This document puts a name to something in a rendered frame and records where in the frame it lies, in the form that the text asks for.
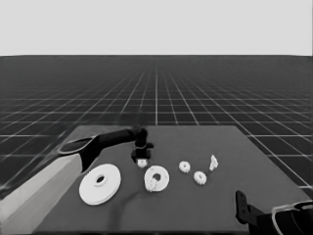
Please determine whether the large thick white disc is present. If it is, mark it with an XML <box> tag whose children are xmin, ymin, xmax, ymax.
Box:
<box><xmin>78</xmin><ymin>164</ymin><xmax>122</xmax><ymax>207</ymax></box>

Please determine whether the white round carrier with pins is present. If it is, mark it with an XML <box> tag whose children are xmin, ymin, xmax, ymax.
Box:
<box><xmin>143</xmin><ymin>164</ymin><xmax>170</xmax><ymax>193</ymax></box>

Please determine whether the small white T-shaped piece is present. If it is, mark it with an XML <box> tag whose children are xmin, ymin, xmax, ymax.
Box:
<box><xmin>208</xmin><ymin>154</ymin><xmax>219</xmax><ymax>172</ymax></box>

